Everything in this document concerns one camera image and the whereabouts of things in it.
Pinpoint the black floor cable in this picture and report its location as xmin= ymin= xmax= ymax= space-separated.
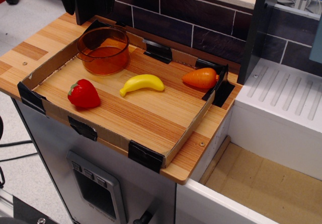
xmin=0 ymin=139 xmax=38 ymax=188

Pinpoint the dark grey right post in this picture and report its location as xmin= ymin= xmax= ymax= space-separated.
xmin=237 ymin=0 xmax=277 ymax=85

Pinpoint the black knob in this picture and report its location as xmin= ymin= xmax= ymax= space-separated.
xmin=133 ymin=211 xmax=153 ymax=224

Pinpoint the orange toy carrot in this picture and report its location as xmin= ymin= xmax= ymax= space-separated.
xmin=182 ymin=67 xmax=219 ymax=89

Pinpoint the yellow toy banana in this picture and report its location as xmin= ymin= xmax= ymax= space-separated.
xmin=119 ymin=74 xmax=165 ymax=97

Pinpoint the red toy strawberry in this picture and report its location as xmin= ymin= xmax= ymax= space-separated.
xmin=67 ymin=79 xmax=101 ymax=108

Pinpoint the grey toy dishwasher panel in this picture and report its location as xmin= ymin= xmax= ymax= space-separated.
xmin=66 ymin=151 xmax=127 ymax=223

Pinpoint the dark grey post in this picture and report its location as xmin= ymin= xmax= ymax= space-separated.
xmin=237 ymin=0 xmax=277 ymax=85
xmin=75 ymin=0 xmax=108 ymax=25

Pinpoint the white toy sink unit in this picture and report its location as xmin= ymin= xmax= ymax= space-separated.
xmin=176 ymin=59 xmax=321 ymax=223

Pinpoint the dark grey left post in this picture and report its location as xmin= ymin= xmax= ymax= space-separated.
xmin=75 ymin=0 xmax=108 ymax=25

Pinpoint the cardboard fence with black tape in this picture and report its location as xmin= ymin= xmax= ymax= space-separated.
xmin=18 ymin=29 xmax=236 ymax=172

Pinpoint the orange transparent plastic pot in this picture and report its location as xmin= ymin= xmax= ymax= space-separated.
xmin=76 ymin=27 xmax=130 ymax=76

